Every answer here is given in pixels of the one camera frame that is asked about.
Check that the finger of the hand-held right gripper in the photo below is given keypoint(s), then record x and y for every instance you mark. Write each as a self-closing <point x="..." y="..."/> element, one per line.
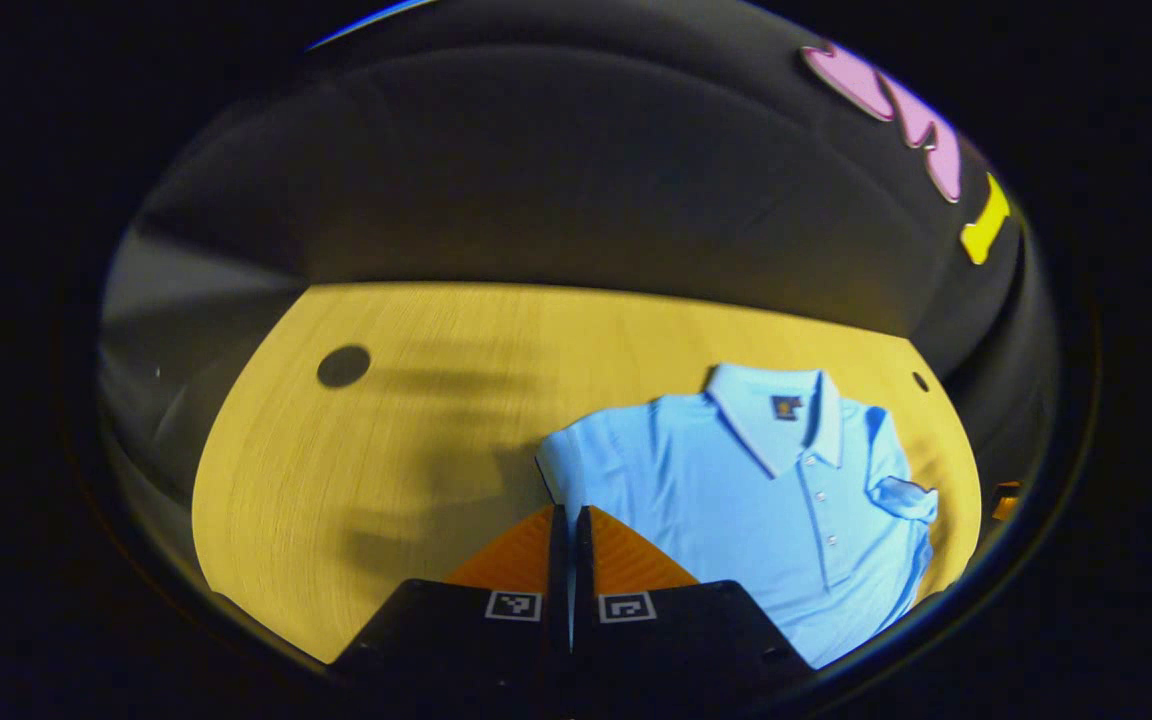
<point x="1004" y="498"/>

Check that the black backdrop cloth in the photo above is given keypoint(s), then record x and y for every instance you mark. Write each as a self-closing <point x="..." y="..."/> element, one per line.
<point x="536" y="180"/>

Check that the round black table grommet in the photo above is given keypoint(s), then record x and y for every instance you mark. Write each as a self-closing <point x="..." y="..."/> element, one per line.
<point x="920" y="381"/>
<point x="343" y="366"/>

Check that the light blue polo T-shirt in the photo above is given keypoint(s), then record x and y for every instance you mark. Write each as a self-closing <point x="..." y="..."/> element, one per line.
<point x="736" y="520"/>

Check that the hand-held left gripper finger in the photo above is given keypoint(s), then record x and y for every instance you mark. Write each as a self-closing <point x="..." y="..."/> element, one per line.
<point x="559" y="580"/>
<point x="582" y="580"/>

